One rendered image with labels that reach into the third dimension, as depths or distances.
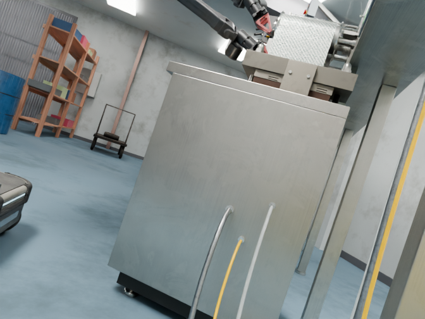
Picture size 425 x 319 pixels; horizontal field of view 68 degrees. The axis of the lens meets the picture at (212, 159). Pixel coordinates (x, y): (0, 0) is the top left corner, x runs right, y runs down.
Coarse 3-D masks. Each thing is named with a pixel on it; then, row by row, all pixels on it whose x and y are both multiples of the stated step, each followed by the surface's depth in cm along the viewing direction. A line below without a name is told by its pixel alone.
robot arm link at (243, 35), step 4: (240, 32) 136; (244, 32) 136; (240, 36) 136; (244, 36) 135; (248, 36) 135; (236, 40) 138; (240, 40) 136; (244, 40) 135; (236, 44) 139; (240, 44) 138; (240, 48) 140
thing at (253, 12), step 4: (252, 4) 144; (256, 4) 144; (252, 8) 144; (256, 8) 143; (260, 8) 144; (264, 8) 140; (252, 12) 145; (256, 12) 141; (260, 12) 142; (252, 16) 142; (256, 16) 144; (260, 16) 145
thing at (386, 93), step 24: (384, 96) 134; (384, 120) 133; (360, 144) 137; (336, 168) 235; (360, 168) 134; (360, 192) 133; (336, 216) 135; (312, 240) 235; (336, 240) 134; (408, 240) 52; (336, 264) 133; (408, 264) 49; (312, 288) 135; (408, 288) 48; (312, 312) 134; (384, 312) 52; (408, 312) 47
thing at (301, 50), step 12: (276, 36) 134; (288, 36) 133; (276, 48) 134; (288, 48) 132; (300, 48) 131; (312, 48) 130; (324, 48) 129; (300, 60) 131; (312, 60) 130; (324, 60) 128
